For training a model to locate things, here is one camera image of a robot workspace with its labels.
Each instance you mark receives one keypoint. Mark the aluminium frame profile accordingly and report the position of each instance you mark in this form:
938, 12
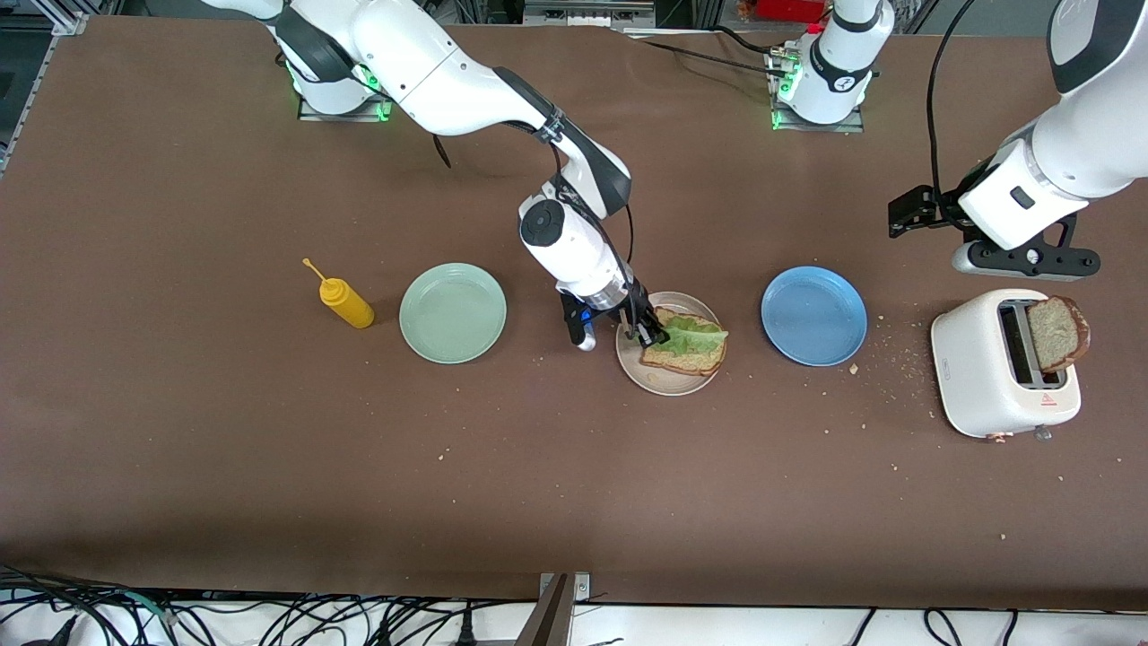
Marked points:
72, 22

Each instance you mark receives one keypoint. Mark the blue plate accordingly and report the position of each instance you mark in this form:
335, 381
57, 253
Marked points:
814, 316

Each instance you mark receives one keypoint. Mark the black floor plug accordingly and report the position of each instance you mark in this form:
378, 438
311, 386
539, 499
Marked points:
465, 632

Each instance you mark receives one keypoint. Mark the dark metal bar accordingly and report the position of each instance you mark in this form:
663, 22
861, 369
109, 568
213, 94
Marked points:
549, 619

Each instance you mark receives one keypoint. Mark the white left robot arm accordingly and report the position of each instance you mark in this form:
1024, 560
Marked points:
1090, 144

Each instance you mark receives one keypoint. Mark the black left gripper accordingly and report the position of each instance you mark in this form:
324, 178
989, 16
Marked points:
938, 212

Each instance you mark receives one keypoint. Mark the red box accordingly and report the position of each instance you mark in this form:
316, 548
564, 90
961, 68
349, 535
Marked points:
789, 9

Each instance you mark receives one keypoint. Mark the grey metal box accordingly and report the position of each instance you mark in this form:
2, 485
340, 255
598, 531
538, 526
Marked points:
583, 13

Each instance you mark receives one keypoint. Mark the brown bread slice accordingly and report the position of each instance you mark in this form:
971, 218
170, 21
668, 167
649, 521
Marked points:
1058, 332
686, 362

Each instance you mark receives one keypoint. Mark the yellow mustard squeeze bottle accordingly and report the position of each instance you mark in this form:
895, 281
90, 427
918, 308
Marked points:
345, 305

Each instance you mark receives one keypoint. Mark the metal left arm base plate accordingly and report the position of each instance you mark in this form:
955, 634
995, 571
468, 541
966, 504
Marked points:
852, 128

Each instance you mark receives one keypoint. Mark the white toaster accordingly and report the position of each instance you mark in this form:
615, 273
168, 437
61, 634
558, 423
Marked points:
973, 377

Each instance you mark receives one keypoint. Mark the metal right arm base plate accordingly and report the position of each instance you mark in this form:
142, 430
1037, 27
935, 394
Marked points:
387, 112

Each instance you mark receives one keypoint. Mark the silver metal clamp bracket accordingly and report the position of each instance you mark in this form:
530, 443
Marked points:
582, 588

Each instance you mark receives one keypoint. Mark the green lettuce leaf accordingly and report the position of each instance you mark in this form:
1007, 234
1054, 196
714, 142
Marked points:
695, 336

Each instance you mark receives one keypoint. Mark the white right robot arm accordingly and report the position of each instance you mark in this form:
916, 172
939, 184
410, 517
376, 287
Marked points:
430, 72

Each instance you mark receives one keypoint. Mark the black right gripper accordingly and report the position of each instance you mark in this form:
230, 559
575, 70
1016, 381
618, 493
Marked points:
633, 309

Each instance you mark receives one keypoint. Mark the pale green plate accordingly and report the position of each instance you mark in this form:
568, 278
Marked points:
453, 314

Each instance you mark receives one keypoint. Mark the beige plate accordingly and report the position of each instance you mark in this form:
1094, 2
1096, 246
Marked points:
664, 384

